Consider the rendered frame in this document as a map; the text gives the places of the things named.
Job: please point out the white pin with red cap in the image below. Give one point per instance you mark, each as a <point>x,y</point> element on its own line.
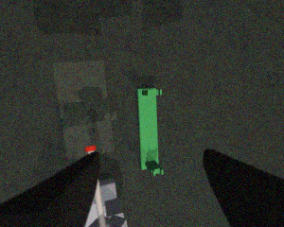
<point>98,199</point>

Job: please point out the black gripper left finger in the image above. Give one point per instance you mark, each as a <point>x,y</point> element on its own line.
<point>62,200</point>

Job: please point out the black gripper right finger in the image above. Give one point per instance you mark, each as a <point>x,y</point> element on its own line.
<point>248,196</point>

